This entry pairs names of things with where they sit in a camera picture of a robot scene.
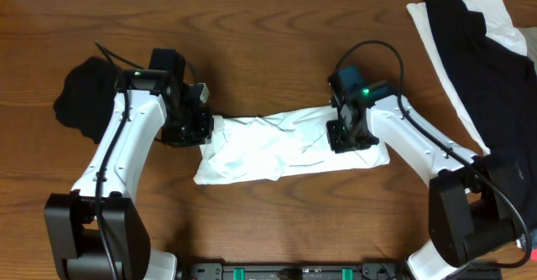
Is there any white t-shirt in pile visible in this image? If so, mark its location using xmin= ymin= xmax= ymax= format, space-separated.
xmin=407 ymin=0 xmax=536 ymax=157

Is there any white robot print t-shirt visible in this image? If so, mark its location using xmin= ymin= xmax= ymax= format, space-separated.
xmin=194 ymin=106 xmax=390 ymax=185

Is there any red object at edge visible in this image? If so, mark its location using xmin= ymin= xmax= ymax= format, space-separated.
xmin=530 ymin=249 xmax=537 ymax=261

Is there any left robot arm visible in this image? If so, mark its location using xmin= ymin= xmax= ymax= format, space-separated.
xmin=44 ymin=70 xmax=213 ymax=279

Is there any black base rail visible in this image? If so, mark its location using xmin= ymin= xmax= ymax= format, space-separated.
xmin=180 ymin=259 xmax=503 ymax=280

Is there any folded black garment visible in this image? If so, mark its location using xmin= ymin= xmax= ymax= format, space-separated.
xmin=53 ymin=56 xmax=116 ymax=144

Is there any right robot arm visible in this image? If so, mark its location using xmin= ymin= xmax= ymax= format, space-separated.
xmin=326 ymin=78 xmax=530 ymax=279

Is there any black t-shirt in pile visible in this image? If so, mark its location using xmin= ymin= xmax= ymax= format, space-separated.
xmin=424 ymin=0 xmax=536 ymax=229

